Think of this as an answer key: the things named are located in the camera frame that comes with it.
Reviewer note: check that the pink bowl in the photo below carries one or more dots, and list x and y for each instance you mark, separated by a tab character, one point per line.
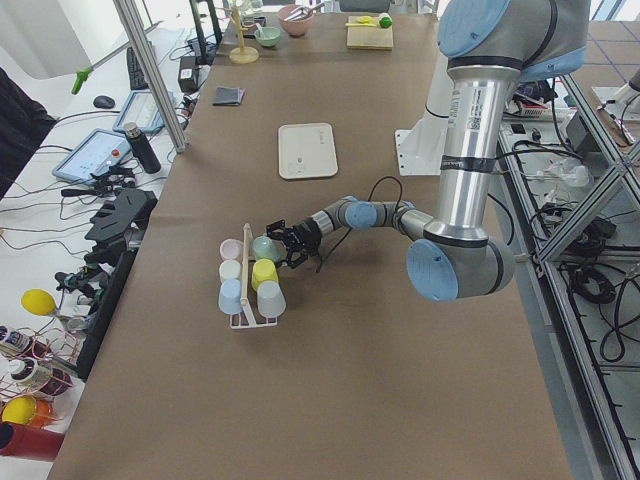
295	20

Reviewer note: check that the yellow cup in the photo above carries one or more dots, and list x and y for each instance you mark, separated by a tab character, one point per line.
263	270

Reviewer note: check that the cream rabbit tray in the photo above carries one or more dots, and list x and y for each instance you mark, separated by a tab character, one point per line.
306	151

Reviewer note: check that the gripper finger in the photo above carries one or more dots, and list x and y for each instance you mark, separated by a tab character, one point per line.
291	257
279	231

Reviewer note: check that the aluminium frame post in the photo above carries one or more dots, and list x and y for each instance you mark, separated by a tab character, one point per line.
133	26

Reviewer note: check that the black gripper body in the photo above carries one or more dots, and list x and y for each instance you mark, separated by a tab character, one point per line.
306	234

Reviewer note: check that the green bowl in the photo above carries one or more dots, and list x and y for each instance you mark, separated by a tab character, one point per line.
268	36

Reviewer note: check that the light blue cup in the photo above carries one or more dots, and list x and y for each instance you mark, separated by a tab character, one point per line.
229	299

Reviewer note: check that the black computer mouse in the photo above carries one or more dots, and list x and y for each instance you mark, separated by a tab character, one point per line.
104	102

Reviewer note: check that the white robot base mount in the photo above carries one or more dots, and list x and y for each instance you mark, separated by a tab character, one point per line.
419	150

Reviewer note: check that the pink cup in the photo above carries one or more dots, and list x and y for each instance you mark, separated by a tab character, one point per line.
231	249

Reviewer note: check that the green cup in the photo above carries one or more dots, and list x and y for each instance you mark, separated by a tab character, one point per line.
264	248

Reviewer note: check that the grey folded cloth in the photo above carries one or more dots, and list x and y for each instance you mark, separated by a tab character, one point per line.
228	96

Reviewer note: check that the white wire cup rack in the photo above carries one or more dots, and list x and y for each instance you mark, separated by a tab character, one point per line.
246	318

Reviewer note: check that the grey-blue cup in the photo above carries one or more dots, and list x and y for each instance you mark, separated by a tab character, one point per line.
270	299

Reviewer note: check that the blue tablet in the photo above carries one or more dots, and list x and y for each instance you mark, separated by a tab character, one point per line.
99	151

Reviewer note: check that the wooden stand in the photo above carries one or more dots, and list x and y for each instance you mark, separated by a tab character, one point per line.
242	54

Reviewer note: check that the black water bottle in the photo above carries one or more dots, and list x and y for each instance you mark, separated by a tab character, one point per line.
141	148

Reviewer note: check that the cream white cup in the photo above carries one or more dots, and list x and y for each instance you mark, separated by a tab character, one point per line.
230	269

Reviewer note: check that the wooden cutting board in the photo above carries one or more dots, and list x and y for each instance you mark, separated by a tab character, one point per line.
369	32

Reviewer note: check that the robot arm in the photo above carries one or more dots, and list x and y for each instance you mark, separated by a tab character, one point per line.
490	46

